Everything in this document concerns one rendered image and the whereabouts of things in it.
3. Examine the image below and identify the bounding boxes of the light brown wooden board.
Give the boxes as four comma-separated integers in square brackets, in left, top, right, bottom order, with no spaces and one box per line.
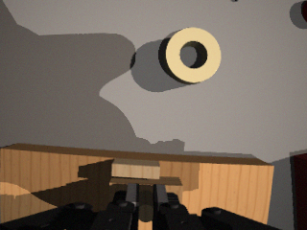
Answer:
[0,143,274,224]

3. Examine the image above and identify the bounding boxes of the red rectangular tray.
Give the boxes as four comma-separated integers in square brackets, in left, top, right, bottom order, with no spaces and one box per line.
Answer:
[294,153,307,230]

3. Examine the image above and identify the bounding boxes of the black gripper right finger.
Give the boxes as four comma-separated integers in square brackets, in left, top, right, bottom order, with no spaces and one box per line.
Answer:
[152,184,281,230]

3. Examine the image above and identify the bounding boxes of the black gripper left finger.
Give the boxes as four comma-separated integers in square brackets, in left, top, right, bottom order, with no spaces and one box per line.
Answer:
[0,183,139,230]

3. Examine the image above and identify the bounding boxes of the cream ring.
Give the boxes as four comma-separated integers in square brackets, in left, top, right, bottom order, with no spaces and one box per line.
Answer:
[164,28,221,84]

